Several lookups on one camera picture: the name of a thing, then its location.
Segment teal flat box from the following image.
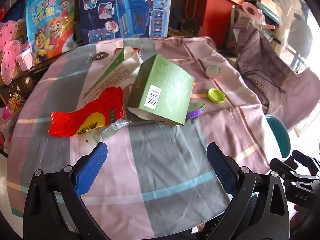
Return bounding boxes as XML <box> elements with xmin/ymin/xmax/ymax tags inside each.
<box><xmin>256</xmin><ymin>0</ymin><xmax>280</xmax><ymax>24</ymax></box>

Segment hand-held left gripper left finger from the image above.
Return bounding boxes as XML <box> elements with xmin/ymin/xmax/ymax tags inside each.
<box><xmin>23</xmin><ymin>142</ymin><xmax>118</xmax><ymax>240</ymax></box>

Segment pink ring toy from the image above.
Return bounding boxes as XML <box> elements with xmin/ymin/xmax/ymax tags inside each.
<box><xmin>242</xmin><ymin>2</ymin><xmax>262</xmax><ymax>18</ymax></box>

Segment dark blue fabric wing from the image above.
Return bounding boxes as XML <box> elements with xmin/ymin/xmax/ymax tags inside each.
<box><xmin>2</xmin><ymin>0</ymin><xmax>27</xmax><ymax>23</ymax></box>

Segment pink butterfly wings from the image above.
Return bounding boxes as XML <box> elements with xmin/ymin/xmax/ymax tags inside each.
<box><xmin>0</xmin><ymin>20</ymin><xmax>29</xmax><ymax>87</ymax></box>

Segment purple jelly cup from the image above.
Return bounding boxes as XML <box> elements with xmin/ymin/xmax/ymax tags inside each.
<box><xmin>186</xmin><ymin>102</ymin><xmax>205</xmax><ymax>119</ymax></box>

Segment red snack wrapper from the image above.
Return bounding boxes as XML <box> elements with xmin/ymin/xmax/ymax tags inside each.
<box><xmin>49</xmin><ymin>86</ymin><xmax>125</xmax><ymax>137</ymax></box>

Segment plain red box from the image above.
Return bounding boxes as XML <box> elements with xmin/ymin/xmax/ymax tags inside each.
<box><xmin>200</xmin><ymin>0</ymin><xmax>235</xmax><ymax>49</ymax></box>

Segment dark red paper bag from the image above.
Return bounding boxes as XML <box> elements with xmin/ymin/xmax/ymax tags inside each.
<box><xmin>184</xmin><ymin>0</ymin><xmax>209</xmax><ymax>29</ymax></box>

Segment pink grey checked tablecloth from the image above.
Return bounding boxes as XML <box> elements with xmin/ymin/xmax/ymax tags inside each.
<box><xmin>6</xmin><ymin>37</ymin><xmax>270</xmax><ymax>240</ymax></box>

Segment clear green printed wrapper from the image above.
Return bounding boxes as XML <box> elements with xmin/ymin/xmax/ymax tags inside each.
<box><xmin>89</xmin><ymin>119</ymin><xmax>132</xmax><ymax>140</ymax></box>

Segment round foil lid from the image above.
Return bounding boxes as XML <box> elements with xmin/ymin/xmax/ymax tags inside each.
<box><xmin>205</xmin><ymin>65</ymin><xmax>220</xmax><ymax>78</ymax></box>

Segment dark wooden cabinet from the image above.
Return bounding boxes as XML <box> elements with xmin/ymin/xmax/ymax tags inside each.
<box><xmin>0</xmin><ymin>62</ymin><xmax>57</xmax><ymax>105</ymax></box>

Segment teal bin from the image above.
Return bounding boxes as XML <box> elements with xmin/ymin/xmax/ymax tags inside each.
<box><xmin>265</xmin><ymin>114</ymin><xmax>292</xmax><ymax>159</ymax></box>

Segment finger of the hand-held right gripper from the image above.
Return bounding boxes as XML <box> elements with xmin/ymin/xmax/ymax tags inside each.
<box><xmin>290</xmin><ymin>149</ymin><xmax>320</xmax><ymax>177</ymax></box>
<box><xmin>270</xmin><ymin>157</ymin><xmax>299</xmax><ymax>180</ymax></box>

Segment yellow-green plastic lid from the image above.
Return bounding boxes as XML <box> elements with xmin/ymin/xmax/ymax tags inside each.
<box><xmin>208</xmin><ymin>88</ymin><xmax>226</xmax><ymax>104</ymax></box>

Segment green cardboard box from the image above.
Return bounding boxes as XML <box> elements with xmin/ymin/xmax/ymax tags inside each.
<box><xmin>126</xmin><ymin>54</ymin><xmax>195</xmax><ymax>127</ymax></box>

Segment small pink box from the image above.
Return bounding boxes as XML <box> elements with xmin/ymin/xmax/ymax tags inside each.
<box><xmin>16</xmin><ymin>49</ymin><xmax>34</xmax><ymax>71</ymax></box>

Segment colourful pom toy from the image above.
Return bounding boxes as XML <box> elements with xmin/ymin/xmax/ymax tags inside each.
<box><xmin>8</xmin><ymin>92</ymin><xmax>22</xmax><ymax>113</ymax></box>

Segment cartoon printed snack bag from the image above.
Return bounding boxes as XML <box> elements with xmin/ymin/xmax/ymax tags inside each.
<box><xmin>26</xmin><ymin>0</ymin><xmax>77</xmax><ymax>65</ymax></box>

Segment white green carton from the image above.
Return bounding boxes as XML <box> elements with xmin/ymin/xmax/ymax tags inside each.
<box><xmin>81</xmin><ymin>46</ymin><xmax>143</xmax><ymax>104</ymax></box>

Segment mauve draped cloth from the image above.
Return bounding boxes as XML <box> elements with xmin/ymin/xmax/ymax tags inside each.
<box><xmin>232</xmin><ymin>17</ymin><xmax>320</xmax><ymax>130</ymax></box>

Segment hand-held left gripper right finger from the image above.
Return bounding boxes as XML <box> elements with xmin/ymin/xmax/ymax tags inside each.
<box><xmin>200</xmin><ymin>142</ymin><xmax>290</xmax><ymax>240</ymax></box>

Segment blue toy box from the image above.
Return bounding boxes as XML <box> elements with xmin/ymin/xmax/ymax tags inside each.
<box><xmin>79</xmin><ymin>0</ymin><xmax>174</xmax><ymax>45</ymax></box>

